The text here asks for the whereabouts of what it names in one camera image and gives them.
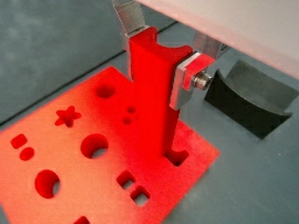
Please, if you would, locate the black curved fixture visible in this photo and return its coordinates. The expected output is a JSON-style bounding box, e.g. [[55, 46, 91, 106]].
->
[[204, 60, 299, 139]]

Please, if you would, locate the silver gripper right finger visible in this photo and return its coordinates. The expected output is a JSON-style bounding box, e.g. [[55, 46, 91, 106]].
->
[[170, 31, 230, 110]]

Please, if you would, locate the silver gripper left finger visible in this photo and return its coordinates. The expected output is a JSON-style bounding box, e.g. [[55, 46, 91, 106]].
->
[[112, 0, 148, 50]]

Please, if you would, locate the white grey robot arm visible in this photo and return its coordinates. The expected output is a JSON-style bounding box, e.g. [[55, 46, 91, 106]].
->
[[112, 0, 299, 110]]

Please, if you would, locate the red shape sorter block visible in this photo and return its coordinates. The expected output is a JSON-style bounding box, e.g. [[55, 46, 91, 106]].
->
[[0, 67, 219, 224]]

